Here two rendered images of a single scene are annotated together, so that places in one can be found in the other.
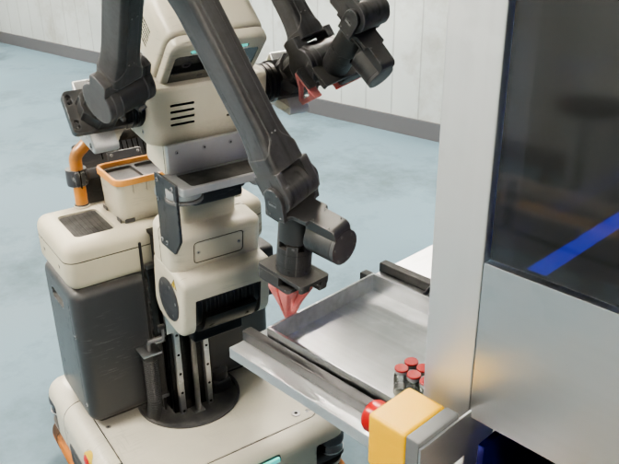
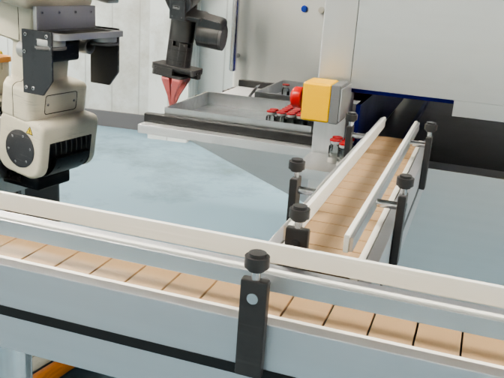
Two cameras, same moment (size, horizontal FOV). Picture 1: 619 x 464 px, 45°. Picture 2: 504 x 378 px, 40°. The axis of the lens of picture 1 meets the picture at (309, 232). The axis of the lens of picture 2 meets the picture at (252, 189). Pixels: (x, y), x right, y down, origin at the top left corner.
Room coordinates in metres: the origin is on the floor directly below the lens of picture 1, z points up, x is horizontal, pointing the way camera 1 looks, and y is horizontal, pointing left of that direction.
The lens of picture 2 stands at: (-0.41, 0.62, 1.22)
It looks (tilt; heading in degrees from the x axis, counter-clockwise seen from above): 18 degrees down; 331
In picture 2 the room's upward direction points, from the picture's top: 4 degrees clockwise
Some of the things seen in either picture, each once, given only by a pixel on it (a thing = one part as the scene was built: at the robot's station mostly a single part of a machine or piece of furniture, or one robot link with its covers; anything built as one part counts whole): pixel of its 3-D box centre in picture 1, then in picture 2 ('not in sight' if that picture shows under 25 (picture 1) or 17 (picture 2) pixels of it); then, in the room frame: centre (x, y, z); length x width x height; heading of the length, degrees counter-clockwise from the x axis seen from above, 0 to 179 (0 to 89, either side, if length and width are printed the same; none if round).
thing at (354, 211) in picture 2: not in sight; (367, 189); (0.36, 0.00, 0.92); 0.69 x 0.15 x 0.16; 134
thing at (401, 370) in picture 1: (401, 380); (270, 120); (0.89, -0.13, 0.91); 0.02 x 0.02 x 0.05
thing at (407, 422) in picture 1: (411, 437); (323, 100); (0.66, -0.11, 1.00); 0.08 x 0.07 x 0.07; 44
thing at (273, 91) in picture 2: not in sight; (327, 98); (1.15, -0.46, 0.90); 0.34 x 0.26 x 0.04; 44
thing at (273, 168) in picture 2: not in sight; (247, 165); (0.92, -0.10, 0.80); 0.34 x 0.03 x 0.13; 44
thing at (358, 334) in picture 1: (400, 345); (253, 114); (0.99, -0.14, 0.90); 0.34 x 0.26 x 0.04; 44
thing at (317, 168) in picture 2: not in sight; (337, 169); (0.62, -0.13, 0.87); 0.14 x 0.13 x 0.02; 44
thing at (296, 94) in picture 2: (380, 419); (300, 97); (0.69, -0.08, 0.99); 0.04 x 0.04 x 0.04; 44
